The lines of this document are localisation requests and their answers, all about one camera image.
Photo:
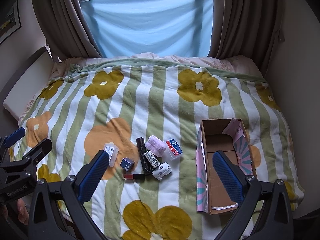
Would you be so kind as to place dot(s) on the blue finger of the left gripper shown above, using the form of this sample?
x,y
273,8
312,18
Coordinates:
x,y
38,152
14,137

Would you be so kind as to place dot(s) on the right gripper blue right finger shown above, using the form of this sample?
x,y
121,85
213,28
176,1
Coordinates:
x,y
230,175

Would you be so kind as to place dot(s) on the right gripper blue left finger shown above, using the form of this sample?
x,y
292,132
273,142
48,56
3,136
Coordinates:
x,y
90,175

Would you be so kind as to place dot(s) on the clear plastic floss pick box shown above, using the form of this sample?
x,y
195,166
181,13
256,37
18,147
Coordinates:
x,y
112,151

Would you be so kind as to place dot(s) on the small navy blue box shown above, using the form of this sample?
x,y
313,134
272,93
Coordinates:
x,y
127,164

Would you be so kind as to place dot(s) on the red lipstick with black cap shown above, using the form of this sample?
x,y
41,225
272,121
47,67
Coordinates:
x,y
135,176

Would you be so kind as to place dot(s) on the white printed packet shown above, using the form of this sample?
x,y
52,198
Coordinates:
x,y
154,162

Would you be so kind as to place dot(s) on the red blue dental floss box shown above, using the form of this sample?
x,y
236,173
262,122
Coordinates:
x,y
173,150

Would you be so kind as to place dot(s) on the white panda sock roll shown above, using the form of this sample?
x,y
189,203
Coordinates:
x,y
161,171

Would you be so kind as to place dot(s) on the pink fluffy sock roll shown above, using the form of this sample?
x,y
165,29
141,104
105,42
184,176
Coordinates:
x,y
156,146

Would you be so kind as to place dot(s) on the person's left hand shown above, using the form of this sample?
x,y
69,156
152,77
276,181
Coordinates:
x,y
23,215

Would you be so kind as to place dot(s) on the cardboard box with pink lining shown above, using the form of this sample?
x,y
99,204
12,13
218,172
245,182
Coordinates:
x,y
229,136

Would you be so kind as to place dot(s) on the white bed headboard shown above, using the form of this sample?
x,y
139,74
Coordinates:
x,y
31,77

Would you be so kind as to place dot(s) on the floral striped duvet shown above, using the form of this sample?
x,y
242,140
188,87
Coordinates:
x,y
119,102

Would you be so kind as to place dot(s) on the left brown curtain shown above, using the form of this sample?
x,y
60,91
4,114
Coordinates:
x,y
65,29

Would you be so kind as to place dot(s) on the brown curtain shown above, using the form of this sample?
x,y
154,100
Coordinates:
x,y
246,27
65,29

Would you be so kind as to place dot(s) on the right brown curtain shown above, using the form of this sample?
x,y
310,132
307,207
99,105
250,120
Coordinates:
x,y
246,27

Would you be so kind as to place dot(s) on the light blue sheet curtain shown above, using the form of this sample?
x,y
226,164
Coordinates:
x,y
163,27

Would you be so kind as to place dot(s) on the framed wall picture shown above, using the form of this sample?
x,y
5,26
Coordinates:
x,y
10,23

